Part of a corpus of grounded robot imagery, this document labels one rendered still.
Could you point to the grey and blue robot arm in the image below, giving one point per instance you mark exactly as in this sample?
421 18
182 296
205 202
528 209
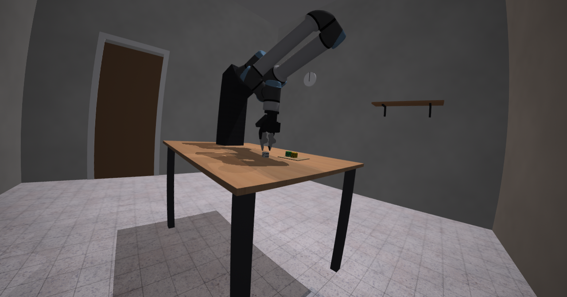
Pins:
266 80

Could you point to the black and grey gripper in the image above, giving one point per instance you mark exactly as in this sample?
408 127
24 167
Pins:
271 126

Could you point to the tan flat mat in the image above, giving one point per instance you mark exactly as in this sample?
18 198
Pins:
291 158

